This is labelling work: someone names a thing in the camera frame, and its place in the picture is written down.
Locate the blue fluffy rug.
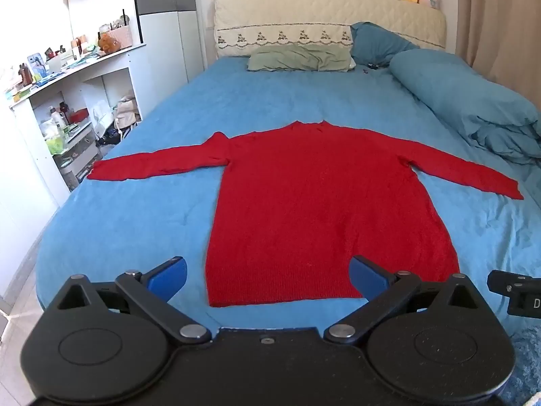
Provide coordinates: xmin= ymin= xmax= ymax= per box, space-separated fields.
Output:
xmin=499 ymin=325 xmax=541 ymax=406

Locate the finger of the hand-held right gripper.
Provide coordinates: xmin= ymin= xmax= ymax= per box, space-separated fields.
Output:
xmin=487 ymin=270 xmax=534 ymax=295

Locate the green pillow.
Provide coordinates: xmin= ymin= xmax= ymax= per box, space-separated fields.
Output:
xmin=247 ymin=44 xmax=355 ymax=72

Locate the white bottle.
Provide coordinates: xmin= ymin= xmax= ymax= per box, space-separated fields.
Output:
xmin=50 ymin=107 xmax=67 ymax=133

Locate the pink storage box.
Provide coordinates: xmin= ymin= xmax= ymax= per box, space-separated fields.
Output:
xmin=109 ymin=24 xmax=133 ymax=49

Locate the bed with blue sheet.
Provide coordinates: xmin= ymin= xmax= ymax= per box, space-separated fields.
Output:
xmin=36 ymin=57 xmax=541 ymax=331

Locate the blue rolled duvet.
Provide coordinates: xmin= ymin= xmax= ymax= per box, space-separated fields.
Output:
xmin=388 ymin=48 xmax=541 ymax=165

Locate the white tote bag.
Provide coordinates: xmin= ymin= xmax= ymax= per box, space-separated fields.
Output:
xmin=114 ymin=97 xmax=141 ymax=131

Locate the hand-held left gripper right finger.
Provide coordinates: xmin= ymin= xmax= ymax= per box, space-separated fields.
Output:
xmin=323 ymin=255 xmax=485 ymax=346

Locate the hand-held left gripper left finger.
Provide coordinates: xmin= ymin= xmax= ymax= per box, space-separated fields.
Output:
xmin=56 ymin=256 xmax=213 ymax=346

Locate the brown teddy bear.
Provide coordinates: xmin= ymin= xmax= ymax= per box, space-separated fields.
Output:
xmin=98 ymin=34 xmax=122 ymax=55

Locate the red knit sweater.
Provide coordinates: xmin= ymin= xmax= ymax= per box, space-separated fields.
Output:
xmin=87 ymin=120 xmax=525 ymax=308

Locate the white and grey wardrobe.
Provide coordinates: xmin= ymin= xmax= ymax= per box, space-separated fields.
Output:
xmin=132 ymin=0 xmax=206 ymax=120

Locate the beige curtain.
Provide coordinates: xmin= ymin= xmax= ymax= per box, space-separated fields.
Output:
xmin=455 ymin=0 xmax=541 ymax=102

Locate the blue pillow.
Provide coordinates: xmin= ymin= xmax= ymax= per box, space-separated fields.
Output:
xmin=350 ymin=21 xmax=420 ymax=67

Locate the white desk shelf unit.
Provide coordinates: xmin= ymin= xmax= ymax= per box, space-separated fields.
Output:
xmin=4 ymin=44 xmax=146 ymax=193

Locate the cream quilted headboard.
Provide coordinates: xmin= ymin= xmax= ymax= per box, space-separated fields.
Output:
xmin=213 ymin=0 xmax=447 ymax=59

